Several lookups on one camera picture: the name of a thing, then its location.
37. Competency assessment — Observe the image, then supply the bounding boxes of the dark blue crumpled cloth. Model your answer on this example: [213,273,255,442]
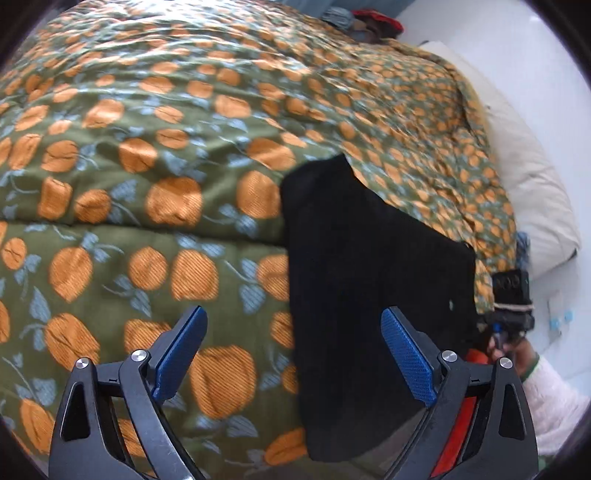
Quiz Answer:
[322,6,354,26]

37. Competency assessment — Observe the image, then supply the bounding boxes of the green quilt with orange print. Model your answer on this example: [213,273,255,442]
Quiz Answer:
[0,0,520,480]

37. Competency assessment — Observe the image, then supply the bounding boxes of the blue denim cloth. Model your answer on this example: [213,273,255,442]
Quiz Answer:
[515,231,532,268]

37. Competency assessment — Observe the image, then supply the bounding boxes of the person's right hand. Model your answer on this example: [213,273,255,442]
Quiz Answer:
[487,339,539,381]

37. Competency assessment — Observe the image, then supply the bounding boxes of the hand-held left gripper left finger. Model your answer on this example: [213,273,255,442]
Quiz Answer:
[48,305,208,480]

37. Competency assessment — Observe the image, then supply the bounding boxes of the orange red object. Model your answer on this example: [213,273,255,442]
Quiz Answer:
[431,348,490,480]

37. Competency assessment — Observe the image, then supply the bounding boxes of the black pants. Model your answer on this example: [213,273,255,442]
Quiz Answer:
[279,154,478,464]

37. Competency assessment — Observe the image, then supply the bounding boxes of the cream white pillow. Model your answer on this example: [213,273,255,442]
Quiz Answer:
[418,41,583,280]

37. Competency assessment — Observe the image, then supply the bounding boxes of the person's right forearm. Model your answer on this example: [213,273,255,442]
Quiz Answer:
[519,355,589,457]

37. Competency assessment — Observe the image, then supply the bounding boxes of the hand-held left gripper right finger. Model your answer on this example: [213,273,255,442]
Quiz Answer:
[379,307,541,480]

